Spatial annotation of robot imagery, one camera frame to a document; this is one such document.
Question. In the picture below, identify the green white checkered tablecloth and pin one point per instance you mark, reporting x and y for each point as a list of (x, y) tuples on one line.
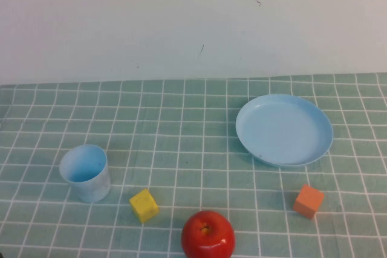
[(181, 125)]

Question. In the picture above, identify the light blue plastic cup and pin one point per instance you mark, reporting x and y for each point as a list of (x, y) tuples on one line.
[(90, 185)]

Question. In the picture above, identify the yellow cube block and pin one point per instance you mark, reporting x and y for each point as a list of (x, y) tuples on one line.
[(144, 205)]

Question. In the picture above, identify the red apple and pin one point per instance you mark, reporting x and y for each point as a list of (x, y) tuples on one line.
[(208, 240)]

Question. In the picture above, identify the orange cube block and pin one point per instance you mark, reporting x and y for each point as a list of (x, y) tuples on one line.
[(307, 201)]

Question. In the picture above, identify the light blue round plate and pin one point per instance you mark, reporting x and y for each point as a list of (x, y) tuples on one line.
[(284, 132)]

